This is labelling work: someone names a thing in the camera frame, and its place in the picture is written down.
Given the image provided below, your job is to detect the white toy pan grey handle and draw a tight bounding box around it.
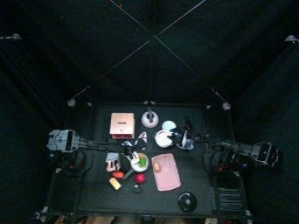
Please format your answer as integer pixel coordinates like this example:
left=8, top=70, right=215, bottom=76
left=123, top=151, right=151, bottom=180

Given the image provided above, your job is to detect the pink wooden toy drawer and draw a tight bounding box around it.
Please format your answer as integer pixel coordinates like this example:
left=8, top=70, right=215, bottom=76
left=108, top=112, right=136, bottom=140

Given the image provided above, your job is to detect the pale blue round plate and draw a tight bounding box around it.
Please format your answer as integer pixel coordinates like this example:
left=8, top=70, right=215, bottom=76
left=162, top=120, right=178, bottom=131

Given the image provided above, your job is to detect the white toy pot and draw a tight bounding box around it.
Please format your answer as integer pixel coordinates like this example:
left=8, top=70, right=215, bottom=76
left=154, top=129, right=175, bottom=149

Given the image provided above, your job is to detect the silver toy toaster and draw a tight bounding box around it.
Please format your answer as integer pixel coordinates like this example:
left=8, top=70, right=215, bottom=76
left=106, top=152, right=122, bottom=173

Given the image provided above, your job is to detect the red toy apple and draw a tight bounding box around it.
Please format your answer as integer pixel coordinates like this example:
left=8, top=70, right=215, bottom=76
left=135, top=172, right=147, bottom=184

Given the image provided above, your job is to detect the pink plastic tray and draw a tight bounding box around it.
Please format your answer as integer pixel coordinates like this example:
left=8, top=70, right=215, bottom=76
left=151, top=153, right=183, bottom=193

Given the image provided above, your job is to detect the small dark glass ball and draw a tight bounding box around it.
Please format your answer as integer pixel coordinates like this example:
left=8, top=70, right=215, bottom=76
left=131, top=182, right=144, bottom=193

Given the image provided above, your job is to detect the yellow toy cheese block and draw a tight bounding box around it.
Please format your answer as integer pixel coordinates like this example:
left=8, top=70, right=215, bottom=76
left=108, top=177, right=123, bottom=191

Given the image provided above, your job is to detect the black round lid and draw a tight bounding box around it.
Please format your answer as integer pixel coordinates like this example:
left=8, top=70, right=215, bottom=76
left=177, top=191, right=199, bottom=214

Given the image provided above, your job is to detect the white printed label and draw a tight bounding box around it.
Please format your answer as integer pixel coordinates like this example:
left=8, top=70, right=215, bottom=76
left=218, top=186, right=246, bottom=214

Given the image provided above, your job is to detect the thin diagonal frame wire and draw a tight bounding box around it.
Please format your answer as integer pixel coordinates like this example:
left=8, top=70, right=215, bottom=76
left=108, top=0, right=229, bottom=103
left=74, top=0, right=209, bottom=100

